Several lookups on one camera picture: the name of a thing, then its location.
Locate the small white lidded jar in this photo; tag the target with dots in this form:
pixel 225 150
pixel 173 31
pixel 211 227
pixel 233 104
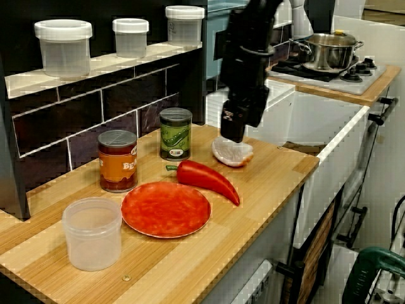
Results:
pixel 130 41

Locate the red toy chili pepper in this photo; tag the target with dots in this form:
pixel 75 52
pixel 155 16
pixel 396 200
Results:
pixel 202 177

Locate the green peas toy can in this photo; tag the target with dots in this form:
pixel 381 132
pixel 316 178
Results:
pixel 175 136

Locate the large white lidded jar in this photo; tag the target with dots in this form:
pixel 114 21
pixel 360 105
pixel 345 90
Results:
pixel 63 54

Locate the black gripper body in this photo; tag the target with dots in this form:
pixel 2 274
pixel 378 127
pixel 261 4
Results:
pixel 243 76

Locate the grey dishwasher panel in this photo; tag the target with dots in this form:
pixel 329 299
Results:
pixel 256 285

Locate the white tapered post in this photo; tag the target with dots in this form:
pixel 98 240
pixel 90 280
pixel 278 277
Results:
pixel 300 22

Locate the red round plate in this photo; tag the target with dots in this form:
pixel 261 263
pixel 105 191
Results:
pixel 164 210

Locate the black tiled backsplash shelf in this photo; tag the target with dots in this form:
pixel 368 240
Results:
pixel 79 104

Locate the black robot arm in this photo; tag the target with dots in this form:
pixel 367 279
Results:
pixel 250 25

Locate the grey toy stove hob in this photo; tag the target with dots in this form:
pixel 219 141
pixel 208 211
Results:
pixel 364 85

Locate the dark grey upright panel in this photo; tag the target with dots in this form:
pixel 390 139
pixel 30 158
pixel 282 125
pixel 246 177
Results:
pixel 12 158

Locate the orange beans toy can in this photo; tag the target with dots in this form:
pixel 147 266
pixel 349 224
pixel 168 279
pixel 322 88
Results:
pixel 117 164

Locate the teal box with black window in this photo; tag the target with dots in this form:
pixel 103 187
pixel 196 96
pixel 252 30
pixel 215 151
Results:
pixel 210 66

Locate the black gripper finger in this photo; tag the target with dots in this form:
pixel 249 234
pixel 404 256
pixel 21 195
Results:
pixel 232 126
pixel 256 111

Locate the white toy sink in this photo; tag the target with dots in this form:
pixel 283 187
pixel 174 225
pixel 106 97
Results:
pixel 316 117

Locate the steel lid yellow knob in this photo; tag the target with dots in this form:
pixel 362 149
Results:
pixel 329 38

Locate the medium white lidded jar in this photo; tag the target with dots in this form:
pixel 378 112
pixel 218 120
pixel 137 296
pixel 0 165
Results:
pixel 185 28

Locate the clear lidless plastic jar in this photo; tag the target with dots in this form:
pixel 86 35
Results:
pixel 91 240

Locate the stainless steel pot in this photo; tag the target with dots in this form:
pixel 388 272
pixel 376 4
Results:
pixel 329 57

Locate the white toy kitchen cabinet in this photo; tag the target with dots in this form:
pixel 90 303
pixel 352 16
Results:
pixel 269 240

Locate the wood panel black frame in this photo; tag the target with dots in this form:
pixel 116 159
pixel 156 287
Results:
pixel 316 247

